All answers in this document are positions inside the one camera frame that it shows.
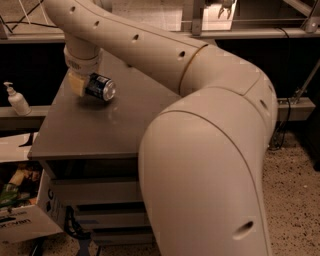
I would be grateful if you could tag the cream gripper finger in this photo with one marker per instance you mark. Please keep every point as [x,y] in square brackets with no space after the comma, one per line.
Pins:
[77,83]

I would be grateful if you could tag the grey drawer cabinet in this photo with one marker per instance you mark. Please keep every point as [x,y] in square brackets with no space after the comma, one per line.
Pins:
[89,148]

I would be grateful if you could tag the white pump bottle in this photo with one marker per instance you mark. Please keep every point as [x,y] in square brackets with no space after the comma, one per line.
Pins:
[17,100]

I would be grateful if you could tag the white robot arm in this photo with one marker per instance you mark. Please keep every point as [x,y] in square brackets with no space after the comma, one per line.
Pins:
[201,159]

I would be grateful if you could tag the blue pepsi can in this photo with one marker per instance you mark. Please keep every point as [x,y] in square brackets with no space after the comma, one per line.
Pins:
[101,87]

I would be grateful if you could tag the grey metal rail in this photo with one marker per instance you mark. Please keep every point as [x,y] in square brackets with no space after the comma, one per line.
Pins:
[265,33]

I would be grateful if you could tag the white cardboard box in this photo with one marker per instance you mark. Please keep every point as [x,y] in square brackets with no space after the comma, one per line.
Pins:
[28,207]

